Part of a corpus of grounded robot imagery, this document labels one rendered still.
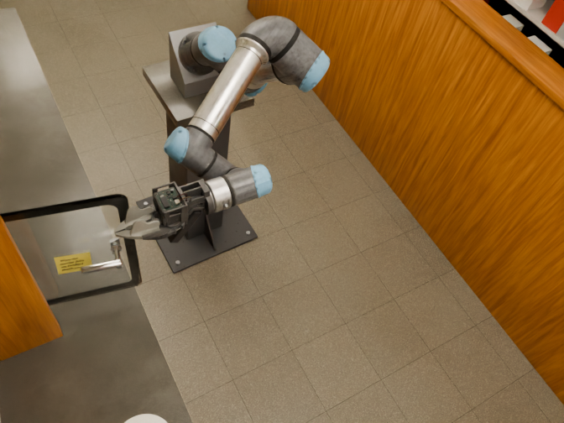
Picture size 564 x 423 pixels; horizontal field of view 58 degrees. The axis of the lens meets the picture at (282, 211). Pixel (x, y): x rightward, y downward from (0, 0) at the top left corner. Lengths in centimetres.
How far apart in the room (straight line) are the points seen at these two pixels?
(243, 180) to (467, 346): 183
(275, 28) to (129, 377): 95
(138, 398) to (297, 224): 163
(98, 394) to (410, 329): 167
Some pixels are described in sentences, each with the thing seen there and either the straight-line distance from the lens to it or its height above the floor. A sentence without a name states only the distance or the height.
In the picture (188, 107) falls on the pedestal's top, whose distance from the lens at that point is 192.
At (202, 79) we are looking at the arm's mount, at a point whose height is 101.
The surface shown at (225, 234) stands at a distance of 266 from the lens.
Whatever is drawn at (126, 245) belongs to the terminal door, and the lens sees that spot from 124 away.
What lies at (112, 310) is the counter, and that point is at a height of 94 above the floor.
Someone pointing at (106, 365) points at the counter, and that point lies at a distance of 140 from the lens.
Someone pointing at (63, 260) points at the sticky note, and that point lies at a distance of 126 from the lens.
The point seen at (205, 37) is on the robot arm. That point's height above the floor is 124.
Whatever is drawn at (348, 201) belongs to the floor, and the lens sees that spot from 294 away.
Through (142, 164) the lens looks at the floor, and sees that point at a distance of 297.
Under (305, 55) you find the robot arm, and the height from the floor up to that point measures 144.
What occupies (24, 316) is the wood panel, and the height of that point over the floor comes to 111.
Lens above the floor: 225
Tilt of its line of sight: 53 degrees down
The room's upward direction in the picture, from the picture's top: 14 degrees clockwise
